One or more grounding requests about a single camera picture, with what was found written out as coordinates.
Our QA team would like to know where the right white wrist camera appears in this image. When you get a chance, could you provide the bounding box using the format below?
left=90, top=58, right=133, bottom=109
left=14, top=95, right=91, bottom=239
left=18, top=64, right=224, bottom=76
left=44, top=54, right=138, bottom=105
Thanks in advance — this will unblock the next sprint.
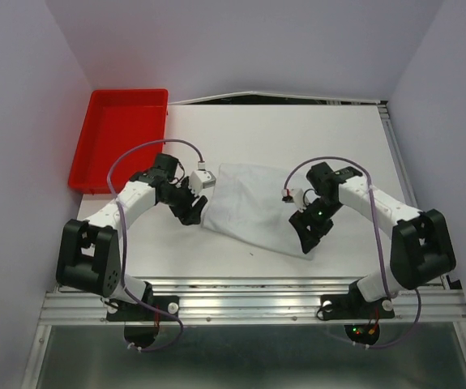
left=281, top=188, right=307, bottom=212

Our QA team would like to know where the white fabric skirt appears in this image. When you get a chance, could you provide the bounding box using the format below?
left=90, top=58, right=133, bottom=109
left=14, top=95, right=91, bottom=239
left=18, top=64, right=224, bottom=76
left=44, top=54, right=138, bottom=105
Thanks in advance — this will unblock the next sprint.
left=203, top=164, right=314, bottom=260

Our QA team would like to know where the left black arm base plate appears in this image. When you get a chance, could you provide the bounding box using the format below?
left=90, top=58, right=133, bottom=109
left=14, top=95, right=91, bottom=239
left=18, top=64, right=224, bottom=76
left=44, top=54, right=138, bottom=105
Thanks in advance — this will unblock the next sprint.
left=102, top=295, right=180, bottom=322

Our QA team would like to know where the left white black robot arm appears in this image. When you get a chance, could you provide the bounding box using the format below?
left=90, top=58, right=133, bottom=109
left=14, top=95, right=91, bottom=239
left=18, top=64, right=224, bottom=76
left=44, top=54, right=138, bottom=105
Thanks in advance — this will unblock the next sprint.
left=55, top=153, right=216, bottom=319

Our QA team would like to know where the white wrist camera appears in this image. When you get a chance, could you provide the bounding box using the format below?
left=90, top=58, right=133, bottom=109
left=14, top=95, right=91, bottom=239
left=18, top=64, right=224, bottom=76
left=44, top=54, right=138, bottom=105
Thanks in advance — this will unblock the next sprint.
left=188, top=161, right=216, bottom=195
left=281, top=188, right=307, bottom=212

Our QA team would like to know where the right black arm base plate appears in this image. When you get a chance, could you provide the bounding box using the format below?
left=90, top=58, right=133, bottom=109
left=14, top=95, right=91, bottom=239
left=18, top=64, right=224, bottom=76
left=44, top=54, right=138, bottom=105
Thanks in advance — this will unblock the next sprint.
left=316, top=294, right=395, bottom=321

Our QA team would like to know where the red plastic tray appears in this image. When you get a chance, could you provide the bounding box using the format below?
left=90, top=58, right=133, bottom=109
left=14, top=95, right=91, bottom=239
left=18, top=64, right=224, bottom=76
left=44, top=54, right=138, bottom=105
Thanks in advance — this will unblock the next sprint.
left=68, top=88, right=169, bottom=195

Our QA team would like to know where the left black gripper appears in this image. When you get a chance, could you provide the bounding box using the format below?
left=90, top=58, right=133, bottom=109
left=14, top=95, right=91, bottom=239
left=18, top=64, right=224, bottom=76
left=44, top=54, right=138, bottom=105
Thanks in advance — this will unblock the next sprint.
left=160, top=176, right=207, bottom=226

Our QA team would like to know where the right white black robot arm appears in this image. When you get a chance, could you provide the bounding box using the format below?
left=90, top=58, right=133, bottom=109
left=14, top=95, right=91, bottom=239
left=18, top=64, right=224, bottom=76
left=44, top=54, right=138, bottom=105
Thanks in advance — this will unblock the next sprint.
left=281, top=157, right=456, bottom=321

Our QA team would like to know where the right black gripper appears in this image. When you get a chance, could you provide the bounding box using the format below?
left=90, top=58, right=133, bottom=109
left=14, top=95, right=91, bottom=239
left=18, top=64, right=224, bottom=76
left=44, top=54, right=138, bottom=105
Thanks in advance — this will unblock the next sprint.
left=288, top=196, right=343, bottom=254

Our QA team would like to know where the aluminium front rail frame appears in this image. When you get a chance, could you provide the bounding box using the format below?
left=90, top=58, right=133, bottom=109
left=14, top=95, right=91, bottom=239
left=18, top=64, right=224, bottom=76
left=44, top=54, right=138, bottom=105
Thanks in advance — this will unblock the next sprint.
left=39, top=277, right=466, bottom=327

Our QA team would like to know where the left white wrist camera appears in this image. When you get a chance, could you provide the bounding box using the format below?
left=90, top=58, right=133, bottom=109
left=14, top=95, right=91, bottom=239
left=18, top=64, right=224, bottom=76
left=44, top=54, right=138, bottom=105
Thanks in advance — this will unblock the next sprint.
left=188, top=161, right=216, bottom=195

